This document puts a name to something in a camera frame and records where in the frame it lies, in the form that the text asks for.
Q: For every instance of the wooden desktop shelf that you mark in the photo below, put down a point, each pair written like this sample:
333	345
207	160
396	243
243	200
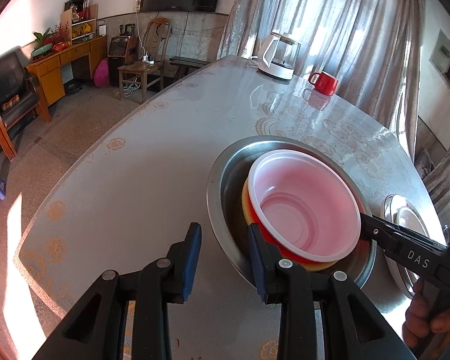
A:
80	25

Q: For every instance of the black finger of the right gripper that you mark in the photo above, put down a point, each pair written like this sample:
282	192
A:
405	246

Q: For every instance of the red white plastic bowl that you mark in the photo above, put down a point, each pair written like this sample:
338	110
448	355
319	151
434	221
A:
304	205

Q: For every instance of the person's right hand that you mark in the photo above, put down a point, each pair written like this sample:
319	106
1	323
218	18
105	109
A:
417	327

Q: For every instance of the red mug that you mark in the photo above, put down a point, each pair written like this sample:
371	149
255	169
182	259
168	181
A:
323	82

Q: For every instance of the grey window curtain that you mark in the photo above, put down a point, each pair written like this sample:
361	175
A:
372	47

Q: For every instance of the black leather armchair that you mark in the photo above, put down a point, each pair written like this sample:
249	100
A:
20	96

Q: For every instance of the large steel basin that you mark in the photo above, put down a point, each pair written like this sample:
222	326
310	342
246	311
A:
224	188

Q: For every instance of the white electric kettle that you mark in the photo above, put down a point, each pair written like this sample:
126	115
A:
278	55

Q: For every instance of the orange wooden desk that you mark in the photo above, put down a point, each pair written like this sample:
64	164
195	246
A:
80	60

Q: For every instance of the yellow plastic bowl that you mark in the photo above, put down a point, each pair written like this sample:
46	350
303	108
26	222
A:
251	217

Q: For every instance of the pink plastic bag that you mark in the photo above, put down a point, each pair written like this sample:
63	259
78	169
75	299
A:
101	76

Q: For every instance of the wooden chair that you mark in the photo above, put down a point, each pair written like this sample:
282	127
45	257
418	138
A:
149	69

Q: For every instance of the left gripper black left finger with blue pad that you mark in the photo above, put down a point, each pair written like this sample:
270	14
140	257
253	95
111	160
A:
95	327

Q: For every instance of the floral ceramic plate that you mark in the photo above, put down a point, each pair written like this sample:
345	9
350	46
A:
397	210

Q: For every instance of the wall electrical box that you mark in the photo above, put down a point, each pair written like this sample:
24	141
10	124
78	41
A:
440	57

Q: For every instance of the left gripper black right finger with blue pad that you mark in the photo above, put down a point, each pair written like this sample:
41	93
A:
316	306

